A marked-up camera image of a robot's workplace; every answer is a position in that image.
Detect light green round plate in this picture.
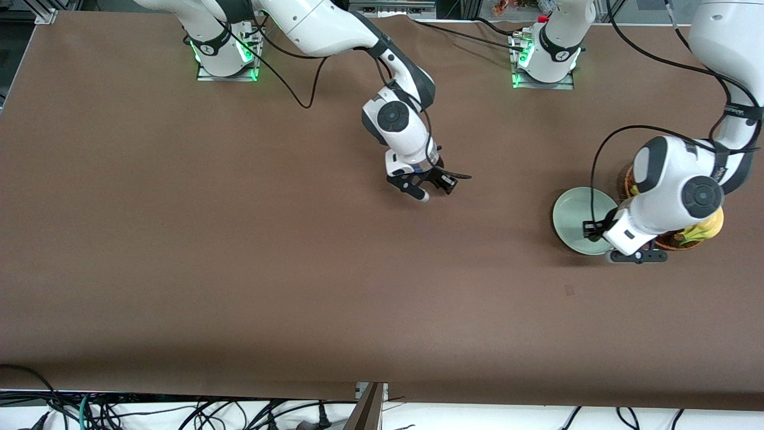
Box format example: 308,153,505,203
552,186,621,256

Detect brown wicker basket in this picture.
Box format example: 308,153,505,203
624,164,712,251

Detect large yellow banana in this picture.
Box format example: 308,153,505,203
680,206,725,244

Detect brown table cover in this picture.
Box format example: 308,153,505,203
0,11,764,413

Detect grey electronics box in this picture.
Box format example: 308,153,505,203
348,0,437,19

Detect colourful background object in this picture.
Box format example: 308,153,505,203
492,0,556,17

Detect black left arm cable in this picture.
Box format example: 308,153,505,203
590,0,764,226

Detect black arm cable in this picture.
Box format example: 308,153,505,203
215,18,473,180
590,0,764,226

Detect long black table cable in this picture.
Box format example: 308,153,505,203
409,17,526,51

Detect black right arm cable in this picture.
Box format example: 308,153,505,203
215,18,473,180

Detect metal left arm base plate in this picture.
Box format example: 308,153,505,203
510,30,575,91

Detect short black table cable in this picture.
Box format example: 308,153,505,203
475,17,526,38

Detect aluminium profile post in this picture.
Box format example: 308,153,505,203
343,382,389,430

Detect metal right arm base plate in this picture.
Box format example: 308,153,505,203
196,30,259,82

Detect black cable with plug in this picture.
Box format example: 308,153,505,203
245,401,335,430

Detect silver corner bracket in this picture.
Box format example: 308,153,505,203
30,0,58,25

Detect thick black floor cable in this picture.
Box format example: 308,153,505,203
0,363,81,430

